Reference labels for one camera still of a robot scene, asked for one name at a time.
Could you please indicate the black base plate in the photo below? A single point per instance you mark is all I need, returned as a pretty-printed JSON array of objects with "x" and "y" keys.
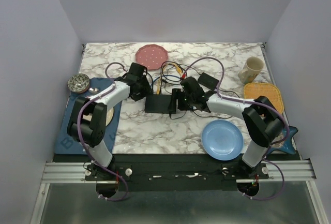
[{"x": 165, "y": 172}]

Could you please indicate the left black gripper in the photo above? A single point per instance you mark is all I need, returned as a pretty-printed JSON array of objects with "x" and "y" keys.
[{"x": 147, "y": 90}]

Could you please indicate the metal spoon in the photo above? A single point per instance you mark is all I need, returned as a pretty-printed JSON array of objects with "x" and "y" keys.
[{"x": 93, "y": 90}]

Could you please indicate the blue plastic plate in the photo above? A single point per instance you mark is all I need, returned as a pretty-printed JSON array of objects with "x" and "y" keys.
[{"x": 222, "y": 140}]

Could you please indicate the aluminium mounting rail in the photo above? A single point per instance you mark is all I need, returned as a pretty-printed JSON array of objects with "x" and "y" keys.
[{"x": 71, "y": 173}]

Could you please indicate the black network switch box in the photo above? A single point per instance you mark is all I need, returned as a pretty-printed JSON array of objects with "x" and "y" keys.
[{"x": 157, "y": 104}]

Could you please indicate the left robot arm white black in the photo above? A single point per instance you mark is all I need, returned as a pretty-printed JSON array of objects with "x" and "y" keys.
[{"x": 87, "y": 123}]

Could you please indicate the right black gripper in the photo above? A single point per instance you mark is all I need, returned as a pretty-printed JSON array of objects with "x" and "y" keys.
[{"x": 177, "y": 94}]

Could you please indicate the pink cream plate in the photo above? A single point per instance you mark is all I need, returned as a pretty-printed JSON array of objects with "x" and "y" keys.
[{"x": 109, "y": 116}]

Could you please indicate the pink dotted plate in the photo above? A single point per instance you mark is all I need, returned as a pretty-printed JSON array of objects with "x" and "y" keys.
[{"x": 152, "y": 56}]

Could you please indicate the yellow woven mat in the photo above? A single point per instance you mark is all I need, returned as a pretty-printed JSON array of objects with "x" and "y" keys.
[{"x": 255, "y": 90}]

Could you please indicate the blue star-shaped dish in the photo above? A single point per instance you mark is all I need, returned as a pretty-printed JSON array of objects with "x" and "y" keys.
[{"x": 285, "y": 146}]

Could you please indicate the cream ceramic mug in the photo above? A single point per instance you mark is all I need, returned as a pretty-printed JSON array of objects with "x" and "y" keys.
[{"x": 252, "y": 67}]

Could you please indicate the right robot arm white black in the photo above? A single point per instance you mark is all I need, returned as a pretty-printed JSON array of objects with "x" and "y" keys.
[{"x": 264, "y": 123}]

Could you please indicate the patterned small bowl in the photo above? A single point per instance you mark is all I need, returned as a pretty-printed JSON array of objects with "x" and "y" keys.
[{"x": 78, "y": 83}]

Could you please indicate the black power adapter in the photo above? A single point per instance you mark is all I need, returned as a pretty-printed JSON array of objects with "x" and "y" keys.
[{"x": 208, "y": 81}]

